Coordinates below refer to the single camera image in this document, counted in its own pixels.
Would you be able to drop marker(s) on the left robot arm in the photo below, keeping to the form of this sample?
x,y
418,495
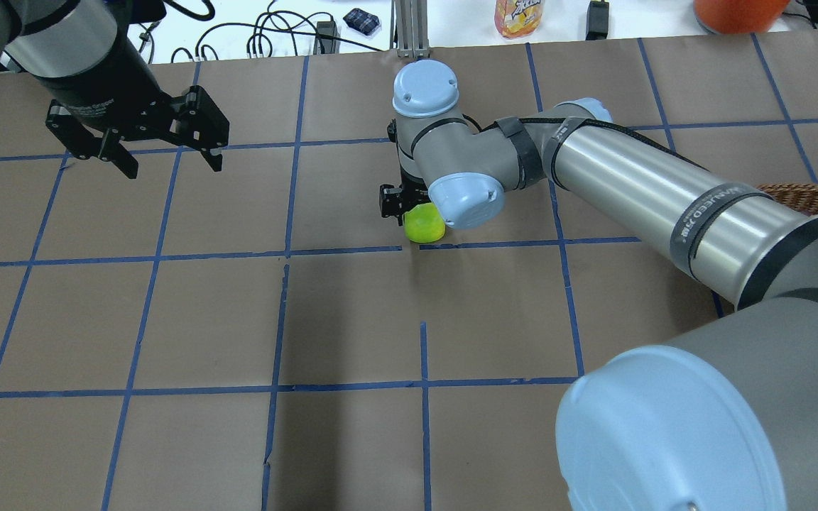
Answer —
x,y
62,38

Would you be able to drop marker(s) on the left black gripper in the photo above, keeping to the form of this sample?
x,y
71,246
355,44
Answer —
x,y
99,86

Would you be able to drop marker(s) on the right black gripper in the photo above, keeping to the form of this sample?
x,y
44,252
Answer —
x,y
389,201

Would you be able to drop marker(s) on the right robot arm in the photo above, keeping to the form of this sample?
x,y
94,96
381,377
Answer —
x,y
725,415

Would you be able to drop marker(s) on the yellow drink bottle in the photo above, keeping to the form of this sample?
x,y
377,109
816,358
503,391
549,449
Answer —
x,y
515,19

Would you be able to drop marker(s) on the wicker basket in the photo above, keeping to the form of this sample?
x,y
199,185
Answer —
x,y
797,196

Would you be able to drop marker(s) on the orange bucket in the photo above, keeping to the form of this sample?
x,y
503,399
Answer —
x,y
732,17

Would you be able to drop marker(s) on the black power brick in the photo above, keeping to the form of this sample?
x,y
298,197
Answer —
x,y
598,16

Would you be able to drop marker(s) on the green apple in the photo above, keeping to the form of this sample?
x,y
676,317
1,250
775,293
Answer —
x,y
423,224

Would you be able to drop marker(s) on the blue computer mouse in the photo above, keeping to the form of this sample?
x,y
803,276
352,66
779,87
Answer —
x,y
362,21

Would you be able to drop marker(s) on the front aluminium frame post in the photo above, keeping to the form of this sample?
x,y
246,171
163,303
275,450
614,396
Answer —
x,y
409,29

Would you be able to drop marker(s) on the small black adapter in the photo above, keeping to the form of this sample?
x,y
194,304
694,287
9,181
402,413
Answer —
x,y
326,40

